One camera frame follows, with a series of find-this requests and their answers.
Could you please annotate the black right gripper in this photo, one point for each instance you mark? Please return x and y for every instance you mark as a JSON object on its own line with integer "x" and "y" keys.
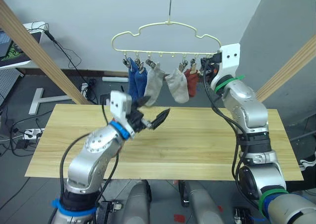
{"x": 213, "y": 62}

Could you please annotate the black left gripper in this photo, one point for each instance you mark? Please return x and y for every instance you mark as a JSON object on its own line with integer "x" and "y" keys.
{"x": 137, "y": 121}

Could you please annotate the cream metal sock clip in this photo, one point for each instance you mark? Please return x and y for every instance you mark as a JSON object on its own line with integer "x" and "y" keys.
{"x": 182, "y": 66}
{"x": 193, "y": 67}
{"x": 200, "y": 73}
{"x": 126, "y": 62}
{"x": 149, "y": 62}
{"x": 140, "y": 66}

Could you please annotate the red sock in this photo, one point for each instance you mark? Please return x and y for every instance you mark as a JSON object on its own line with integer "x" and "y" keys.
{"x": 193, "y": 81}

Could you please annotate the grey sock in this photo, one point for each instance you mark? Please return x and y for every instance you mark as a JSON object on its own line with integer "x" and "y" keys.
{"x": 179, "y": 88}
{"x": 153, "y": 85}

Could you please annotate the blue sock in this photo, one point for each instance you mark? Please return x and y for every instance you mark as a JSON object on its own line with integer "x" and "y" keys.
{"x": 140, "y": 81}
{"x": 133, "y": 83}

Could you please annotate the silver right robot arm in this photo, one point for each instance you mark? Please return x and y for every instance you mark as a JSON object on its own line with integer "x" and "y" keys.
{"x": 247, "y": 105}

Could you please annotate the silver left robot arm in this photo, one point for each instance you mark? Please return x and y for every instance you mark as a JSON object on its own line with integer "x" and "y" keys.
{"x": 98, "y": 145}

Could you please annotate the cream clip hanger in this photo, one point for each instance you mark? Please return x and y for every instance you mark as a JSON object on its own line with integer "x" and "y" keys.
{"x": 170, "y": 22}

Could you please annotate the green wrist tie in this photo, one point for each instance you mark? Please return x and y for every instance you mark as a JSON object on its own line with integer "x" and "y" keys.
{"x": 222, "y": 85}

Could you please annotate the black upright rod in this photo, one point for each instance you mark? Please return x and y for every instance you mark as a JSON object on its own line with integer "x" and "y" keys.
{"x": 121, "y": 88}

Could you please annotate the white paper roll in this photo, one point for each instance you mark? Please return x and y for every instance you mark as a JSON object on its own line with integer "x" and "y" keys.
{"x": 114, "y": 79}

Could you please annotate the small white power strip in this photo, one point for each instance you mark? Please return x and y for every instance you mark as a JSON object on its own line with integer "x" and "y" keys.
{"x": 84, "y": 86}

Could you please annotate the grey left robot leg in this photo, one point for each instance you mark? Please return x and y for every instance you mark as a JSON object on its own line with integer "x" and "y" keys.
{"x": 137, "y": 204}

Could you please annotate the grey robot leg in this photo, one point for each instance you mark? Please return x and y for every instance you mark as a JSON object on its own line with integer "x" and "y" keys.
{"x": 137, "y": 204}
{"x": 200, "y": 204}

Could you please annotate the grey right robot leg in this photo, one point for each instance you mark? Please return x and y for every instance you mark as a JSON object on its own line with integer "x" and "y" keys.
{"x": 200, "y": 204}

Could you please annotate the black ribbed block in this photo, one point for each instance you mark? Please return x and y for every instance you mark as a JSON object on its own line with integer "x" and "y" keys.
{"x": 106, "y": 211}
{"x": 242, "y": 215}

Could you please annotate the white T-shaped desk leg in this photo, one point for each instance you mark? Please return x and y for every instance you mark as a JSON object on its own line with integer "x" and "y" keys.
{"x": 37, "y": 100}

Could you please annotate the white power strip with plugs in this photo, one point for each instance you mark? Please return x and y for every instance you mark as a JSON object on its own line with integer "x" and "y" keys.
{"x": 33, "y": 133}

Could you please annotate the black power adapter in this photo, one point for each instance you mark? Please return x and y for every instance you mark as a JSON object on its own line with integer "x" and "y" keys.
{"x": 22, "y": 144}

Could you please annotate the black object with white pattern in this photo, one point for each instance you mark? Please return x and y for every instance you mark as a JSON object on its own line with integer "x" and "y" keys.
{"x": 309, "y": 159}

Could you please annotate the white desk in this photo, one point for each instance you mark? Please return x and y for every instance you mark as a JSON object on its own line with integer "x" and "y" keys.
{"x": 14, "y": 64}

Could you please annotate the white perforated panel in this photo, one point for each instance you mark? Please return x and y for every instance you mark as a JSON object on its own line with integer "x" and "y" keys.
{"x": 7, "y": 85}

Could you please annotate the black mat with green print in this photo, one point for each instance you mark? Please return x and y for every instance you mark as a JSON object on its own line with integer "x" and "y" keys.
{"x": 14, "y": 53}

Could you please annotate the laptop computer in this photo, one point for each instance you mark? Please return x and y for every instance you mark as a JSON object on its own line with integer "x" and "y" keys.
{"x": 3, "y": 43}

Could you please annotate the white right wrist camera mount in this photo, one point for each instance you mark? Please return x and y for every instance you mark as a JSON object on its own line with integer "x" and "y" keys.
{"x": 229, "y": 60}

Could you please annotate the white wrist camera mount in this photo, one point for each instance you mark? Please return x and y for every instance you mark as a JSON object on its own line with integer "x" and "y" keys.
{"x": 118, "y": 103}
{"x": 229, "y": 60}

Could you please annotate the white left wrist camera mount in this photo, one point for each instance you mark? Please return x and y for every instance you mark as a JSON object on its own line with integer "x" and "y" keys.
{"x": 118, "y": 103}

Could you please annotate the wooden frame post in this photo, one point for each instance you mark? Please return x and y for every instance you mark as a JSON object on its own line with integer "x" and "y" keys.
{"x": 37, "y": 51}
{"x": 288, "y": 68}

